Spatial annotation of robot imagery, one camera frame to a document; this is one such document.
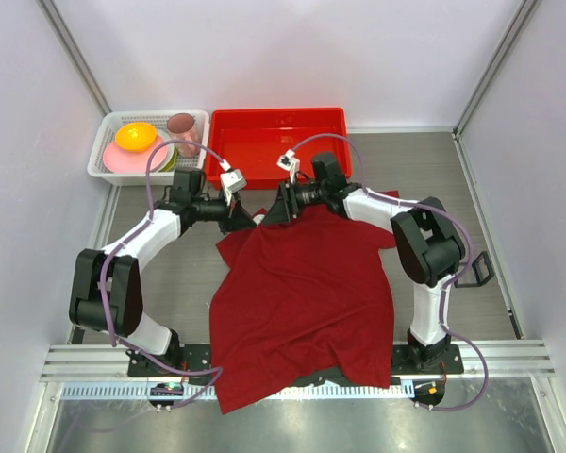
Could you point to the orange bowl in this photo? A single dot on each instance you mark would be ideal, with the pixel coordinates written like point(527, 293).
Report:
point(136, 137)

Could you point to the pink plate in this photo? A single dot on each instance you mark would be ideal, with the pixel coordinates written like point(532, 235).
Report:
point(119, 161)

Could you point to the pink translucent cup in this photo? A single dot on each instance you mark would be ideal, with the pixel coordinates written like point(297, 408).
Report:
point(182, 126)

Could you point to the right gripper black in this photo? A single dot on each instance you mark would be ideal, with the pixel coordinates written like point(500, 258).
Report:
point(286, 206)

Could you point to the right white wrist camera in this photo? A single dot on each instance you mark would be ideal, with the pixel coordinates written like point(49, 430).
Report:
point(290, 163)

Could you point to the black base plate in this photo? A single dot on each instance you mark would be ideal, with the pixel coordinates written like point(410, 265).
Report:
point(197, 357)

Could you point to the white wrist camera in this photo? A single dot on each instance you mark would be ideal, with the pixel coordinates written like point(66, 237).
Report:
point(290, 163)
point(232, 181)

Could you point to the white slotted cable duct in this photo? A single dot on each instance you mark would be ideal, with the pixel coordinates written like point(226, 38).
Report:
point(152, 390)

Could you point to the white plastic basket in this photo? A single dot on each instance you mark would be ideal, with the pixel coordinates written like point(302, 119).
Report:
point(106, 134)

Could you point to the green plate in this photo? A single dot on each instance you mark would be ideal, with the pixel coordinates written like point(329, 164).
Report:
point(170, 164)

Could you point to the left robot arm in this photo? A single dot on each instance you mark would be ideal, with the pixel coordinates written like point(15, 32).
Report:
point(107, 285)

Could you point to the black card stand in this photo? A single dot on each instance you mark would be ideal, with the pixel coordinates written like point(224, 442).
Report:
point(482, 272)

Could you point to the aluminium frame rail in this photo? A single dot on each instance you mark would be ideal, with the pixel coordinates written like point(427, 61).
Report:
point(101, 362)

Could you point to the red plastic bin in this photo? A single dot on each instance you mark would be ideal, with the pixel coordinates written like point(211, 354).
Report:
point(253, 139)

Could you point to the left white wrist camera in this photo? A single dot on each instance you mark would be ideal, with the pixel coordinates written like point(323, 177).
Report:
point(232, 181)

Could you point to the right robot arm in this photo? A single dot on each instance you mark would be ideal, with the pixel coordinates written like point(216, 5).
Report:
point(427, 242)

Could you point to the red t-shirt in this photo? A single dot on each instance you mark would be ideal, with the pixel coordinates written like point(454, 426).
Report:
point(297, 299)

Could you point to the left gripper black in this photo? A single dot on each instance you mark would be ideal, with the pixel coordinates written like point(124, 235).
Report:
point(238, 219)

